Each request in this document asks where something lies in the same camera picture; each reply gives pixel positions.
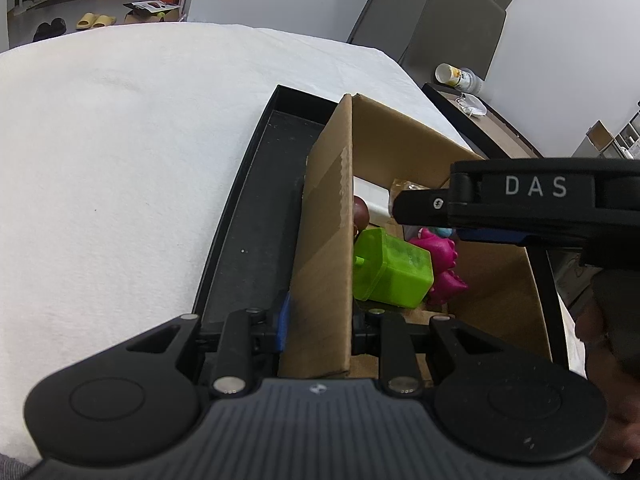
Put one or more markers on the grey door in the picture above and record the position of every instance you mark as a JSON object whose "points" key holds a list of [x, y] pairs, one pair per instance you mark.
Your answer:
{"points": [[380, 10]]}

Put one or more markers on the teal toy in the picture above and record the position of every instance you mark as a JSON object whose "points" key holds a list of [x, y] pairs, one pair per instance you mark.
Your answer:
{"points": [[443, 232]]}

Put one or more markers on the person's right hand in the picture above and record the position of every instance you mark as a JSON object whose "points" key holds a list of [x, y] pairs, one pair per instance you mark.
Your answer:
{"points": [[617, 410]]}

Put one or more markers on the brown ball toy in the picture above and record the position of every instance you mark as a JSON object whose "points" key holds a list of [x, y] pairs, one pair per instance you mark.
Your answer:
{"points": [[361, 215]]}

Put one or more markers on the pink spiky toy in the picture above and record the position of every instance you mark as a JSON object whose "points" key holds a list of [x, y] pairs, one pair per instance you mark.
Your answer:
{"points": [[442, 255]]}

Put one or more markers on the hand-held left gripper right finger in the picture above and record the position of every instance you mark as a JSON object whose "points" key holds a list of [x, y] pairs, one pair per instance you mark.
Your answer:
{"points": [[372, 331]]}

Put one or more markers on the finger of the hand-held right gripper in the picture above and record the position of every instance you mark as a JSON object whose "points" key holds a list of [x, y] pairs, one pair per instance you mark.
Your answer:
{"points": [[425, 207]]}

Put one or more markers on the small open storage box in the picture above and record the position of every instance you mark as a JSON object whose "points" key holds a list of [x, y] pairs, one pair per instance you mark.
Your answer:
{"points": [[599, 137]]}

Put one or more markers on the small brown cardboard box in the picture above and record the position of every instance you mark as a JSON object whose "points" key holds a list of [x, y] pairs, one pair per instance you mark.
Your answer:
{"points": [[150, 16]]}

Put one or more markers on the clear plastic cup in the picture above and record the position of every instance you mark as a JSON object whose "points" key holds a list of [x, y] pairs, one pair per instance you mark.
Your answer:
{"points": [[472, 82]]}

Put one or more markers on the grey chair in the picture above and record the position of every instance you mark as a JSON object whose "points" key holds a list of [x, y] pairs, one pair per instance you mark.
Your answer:
{"points": [[455, 25]]}

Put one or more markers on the black tray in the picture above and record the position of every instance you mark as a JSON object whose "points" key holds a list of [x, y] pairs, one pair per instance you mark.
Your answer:
{"points": [[260, 200]]}

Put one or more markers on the black shoe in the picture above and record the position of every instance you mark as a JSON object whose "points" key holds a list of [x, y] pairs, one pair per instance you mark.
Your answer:
{"points": [[42, 32], [58, 25]]}

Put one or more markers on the white shelf unit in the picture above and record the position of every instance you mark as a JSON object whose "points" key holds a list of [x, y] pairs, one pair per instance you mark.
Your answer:
{"points": [[630, 135]]}

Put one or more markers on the green plastic block toy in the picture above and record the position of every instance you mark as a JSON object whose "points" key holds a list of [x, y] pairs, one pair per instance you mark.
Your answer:
{"points": [[395, 270]]}

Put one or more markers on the dark side table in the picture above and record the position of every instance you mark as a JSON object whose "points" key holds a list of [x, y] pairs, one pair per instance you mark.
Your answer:
{"points": [[505, 135]]}

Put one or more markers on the white face mask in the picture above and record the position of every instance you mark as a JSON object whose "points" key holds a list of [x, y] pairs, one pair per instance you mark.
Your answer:
{"points": [[471, 105]]}

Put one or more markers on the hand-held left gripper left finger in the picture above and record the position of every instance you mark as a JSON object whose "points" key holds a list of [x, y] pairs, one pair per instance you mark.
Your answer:
{"points": [[285, 322]]}

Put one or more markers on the printed booklet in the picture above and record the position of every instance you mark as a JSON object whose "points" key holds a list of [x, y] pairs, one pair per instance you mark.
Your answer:
{"points": [[152, 6]]}

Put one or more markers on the grey cloth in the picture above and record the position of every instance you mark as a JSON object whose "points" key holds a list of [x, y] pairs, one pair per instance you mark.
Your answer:
{"points": [[12, 469]]}

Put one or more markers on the clear plastic packet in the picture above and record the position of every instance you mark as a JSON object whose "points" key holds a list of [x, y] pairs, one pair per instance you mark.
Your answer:
{"points": [[402, 186]]}

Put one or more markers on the grey printed bag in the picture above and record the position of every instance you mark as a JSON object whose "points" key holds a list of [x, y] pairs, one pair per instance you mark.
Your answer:
{"points": [[567, 280]]}

